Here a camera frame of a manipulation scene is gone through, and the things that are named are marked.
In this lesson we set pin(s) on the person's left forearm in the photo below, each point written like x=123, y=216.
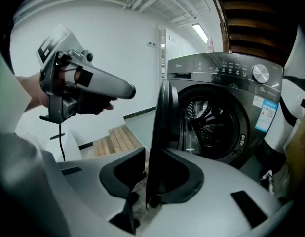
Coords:
x=31, y=90

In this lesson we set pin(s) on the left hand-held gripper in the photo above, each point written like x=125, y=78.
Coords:
x=52, y=46

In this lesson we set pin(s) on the dark grey washing machine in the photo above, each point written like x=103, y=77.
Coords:
x=216, y=68

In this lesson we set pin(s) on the person's left hand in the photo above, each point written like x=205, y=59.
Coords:
x=78, y=76

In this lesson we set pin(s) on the silver control knob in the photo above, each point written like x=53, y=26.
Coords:
x=260, y=72

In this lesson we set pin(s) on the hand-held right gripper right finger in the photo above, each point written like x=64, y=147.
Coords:
x=216, y=194

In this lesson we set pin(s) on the person's white sleeve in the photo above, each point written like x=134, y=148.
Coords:
x=9, y=90

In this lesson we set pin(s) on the long ceiling light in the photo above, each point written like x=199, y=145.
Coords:
x=200, y=32

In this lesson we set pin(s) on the dark washing machine door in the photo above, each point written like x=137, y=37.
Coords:
x=160, y=122

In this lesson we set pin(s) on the brown cardboard box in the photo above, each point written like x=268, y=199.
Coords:
x=300, y=152

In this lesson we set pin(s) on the white tall cabinet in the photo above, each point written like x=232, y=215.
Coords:
x=173, y=48

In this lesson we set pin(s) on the pink bottle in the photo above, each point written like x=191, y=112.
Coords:
x=210, y=45

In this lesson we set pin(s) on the wooden stairs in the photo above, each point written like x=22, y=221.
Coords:
x=119, y=141

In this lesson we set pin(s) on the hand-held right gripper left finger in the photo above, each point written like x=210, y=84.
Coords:
x=83, y=181

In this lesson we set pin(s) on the dark wooden slatted structure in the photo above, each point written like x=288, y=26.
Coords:
x=253, y=21

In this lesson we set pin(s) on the blue white label sticker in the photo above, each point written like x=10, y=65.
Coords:
x=266, y=116

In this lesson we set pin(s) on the white wall control panel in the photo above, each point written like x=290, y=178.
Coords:
x=151, y=44

